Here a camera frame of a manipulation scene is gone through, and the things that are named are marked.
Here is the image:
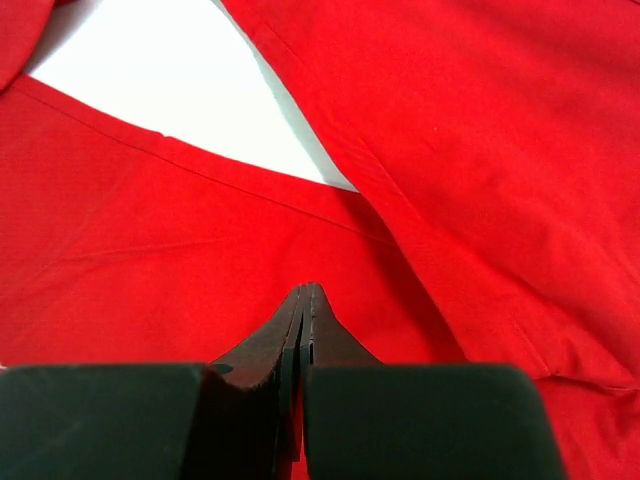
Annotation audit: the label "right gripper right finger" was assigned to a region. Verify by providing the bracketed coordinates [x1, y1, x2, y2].
[304, 283, 382, 368]

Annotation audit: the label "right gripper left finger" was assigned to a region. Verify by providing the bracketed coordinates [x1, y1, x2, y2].
[185, 285, 306, 479]

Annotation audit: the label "red trousers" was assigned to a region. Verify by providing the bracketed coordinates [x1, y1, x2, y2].
[1, 1, 639, 479]

